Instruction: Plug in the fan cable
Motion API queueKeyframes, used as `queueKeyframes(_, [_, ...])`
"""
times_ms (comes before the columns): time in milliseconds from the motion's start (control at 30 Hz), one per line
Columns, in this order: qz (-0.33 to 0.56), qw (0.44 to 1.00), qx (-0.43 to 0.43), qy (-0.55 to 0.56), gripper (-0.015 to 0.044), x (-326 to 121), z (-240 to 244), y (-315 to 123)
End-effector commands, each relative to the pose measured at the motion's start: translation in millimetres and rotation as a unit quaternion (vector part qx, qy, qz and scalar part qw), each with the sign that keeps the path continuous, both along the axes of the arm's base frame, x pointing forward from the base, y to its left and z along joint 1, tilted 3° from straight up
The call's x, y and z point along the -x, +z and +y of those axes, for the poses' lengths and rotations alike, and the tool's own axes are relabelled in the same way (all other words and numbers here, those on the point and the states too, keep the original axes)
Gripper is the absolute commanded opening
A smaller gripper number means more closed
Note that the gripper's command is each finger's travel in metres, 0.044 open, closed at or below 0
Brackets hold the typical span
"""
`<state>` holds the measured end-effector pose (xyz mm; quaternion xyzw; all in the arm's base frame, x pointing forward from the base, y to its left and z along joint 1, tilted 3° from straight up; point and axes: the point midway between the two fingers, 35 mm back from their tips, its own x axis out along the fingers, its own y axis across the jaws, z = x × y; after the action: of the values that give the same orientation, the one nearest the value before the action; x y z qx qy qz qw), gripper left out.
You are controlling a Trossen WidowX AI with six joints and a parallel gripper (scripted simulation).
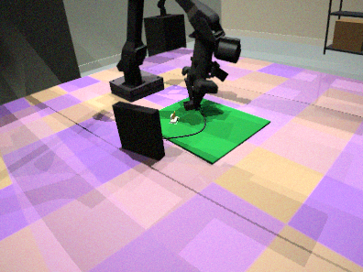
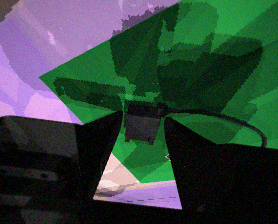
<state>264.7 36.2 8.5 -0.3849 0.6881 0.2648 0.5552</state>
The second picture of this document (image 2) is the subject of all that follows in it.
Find green circuit board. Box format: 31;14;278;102
39;0;278;184

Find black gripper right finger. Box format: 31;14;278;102
164;117;278;212

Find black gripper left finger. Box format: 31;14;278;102
0;110;123;199

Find black connector plug with grey cable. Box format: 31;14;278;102
125;103;267;147

